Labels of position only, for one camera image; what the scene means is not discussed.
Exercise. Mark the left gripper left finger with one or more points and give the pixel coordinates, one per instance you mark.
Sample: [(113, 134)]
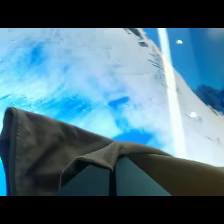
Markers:
[(90, 181)]

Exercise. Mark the brown garment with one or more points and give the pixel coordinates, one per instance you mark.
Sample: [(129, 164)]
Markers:
[(43, 150)]

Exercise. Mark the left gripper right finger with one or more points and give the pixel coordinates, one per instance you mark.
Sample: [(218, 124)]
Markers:
[(136, 181)]

